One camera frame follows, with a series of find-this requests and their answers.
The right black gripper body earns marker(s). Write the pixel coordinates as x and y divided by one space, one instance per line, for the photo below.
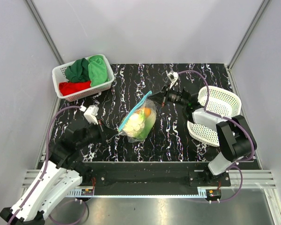
173 96

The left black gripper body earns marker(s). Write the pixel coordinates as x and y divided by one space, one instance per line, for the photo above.
94 133

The clear zip top bag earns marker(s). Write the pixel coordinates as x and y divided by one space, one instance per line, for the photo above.
138 108

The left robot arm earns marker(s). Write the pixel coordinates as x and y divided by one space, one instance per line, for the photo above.
60 173

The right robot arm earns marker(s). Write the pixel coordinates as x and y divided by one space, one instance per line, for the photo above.
236 141

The fake orange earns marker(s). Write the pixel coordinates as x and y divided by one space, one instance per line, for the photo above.
147 111

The fake white cauliflower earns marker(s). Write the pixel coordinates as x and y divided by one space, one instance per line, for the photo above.
134 125

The white oval basket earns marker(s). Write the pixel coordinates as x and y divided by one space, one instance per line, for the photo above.
215 103

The red cloth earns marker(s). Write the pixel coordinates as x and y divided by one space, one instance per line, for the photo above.
67 88

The white rectangular basket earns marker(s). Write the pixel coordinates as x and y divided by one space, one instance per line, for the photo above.
58 76

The dark green cloth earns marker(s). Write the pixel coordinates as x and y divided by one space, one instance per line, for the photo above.
78 71

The light green cloth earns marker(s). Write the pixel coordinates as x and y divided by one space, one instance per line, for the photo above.
97 70

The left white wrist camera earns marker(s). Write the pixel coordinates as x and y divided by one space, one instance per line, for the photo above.
90 113

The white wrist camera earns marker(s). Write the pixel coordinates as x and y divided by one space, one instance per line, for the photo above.
90 113
173 77

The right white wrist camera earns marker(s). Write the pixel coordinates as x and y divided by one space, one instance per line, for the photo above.
173 77

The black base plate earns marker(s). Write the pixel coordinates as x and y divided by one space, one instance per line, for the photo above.
165 179

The right aluminium frame post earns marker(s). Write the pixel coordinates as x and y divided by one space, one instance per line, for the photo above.
261 10

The aluminium frame post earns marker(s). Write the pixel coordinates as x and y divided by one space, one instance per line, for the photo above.
43 29
261 10

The left aluminium frame post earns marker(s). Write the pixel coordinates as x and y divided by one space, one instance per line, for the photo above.
43 29

